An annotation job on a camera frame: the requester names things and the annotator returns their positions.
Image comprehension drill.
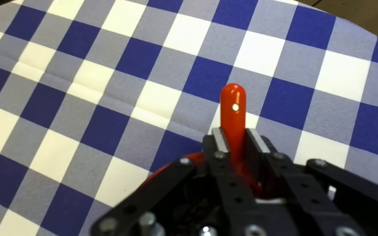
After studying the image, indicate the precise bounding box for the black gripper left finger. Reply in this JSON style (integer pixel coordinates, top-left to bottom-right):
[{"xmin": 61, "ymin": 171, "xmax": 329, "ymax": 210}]
[{"xmin": 90, "ymin": 127, "xmax": 260, "ymax": 236}]

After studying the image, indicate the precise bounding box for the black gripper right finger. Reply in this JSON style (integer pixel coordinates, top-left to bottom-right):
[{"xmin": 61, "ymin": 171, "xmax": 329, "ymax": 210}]
[{"xmin": 246, "ymin": 127, "xmax": 378, "ymax": 236}]

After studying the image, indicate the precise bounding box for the blue white checked tablecloth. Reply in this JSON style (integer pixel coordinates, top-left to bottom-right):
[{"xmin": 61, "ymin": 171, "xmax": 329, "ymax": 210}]
[{"xmin": 0, "ymin": 0, "xmax": 378, "ymax": 236}]

